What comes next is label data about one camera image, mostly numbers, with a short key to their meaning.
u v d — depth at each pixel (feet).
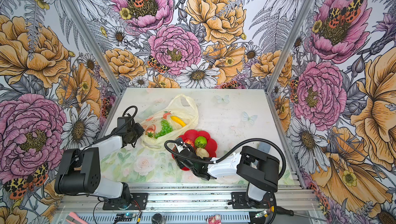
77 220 2.29
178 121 3.34
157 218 2.03
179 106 3.27
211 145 2.94
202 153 2.73
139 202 2.43
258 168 1.57
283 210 2.32
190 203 2.44
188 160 2.05
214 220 2.21
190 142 2.92
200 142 2.86
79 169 1.45
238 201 2.43
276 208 2.29
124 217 2.33
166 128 3.16
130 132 2.60
